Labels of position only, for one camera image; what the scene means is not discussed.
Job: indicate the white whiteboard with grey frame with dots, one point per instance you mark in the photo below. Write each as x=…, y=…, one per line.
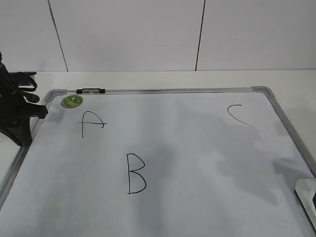
x=137, y=164

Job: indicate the black and silver board clip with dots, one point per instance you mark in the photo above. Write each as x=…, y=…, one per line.
x=91, y=91

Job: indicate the white whiteboard eraser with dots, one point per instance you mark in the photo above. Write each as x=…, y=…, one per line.
x=306, y=190

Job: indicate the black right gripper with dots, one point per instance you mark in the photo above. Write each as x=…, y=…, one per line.
x=314, y=200

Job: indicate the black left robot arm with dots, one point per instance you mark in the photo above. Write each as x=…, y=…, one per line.
x=18, y=104

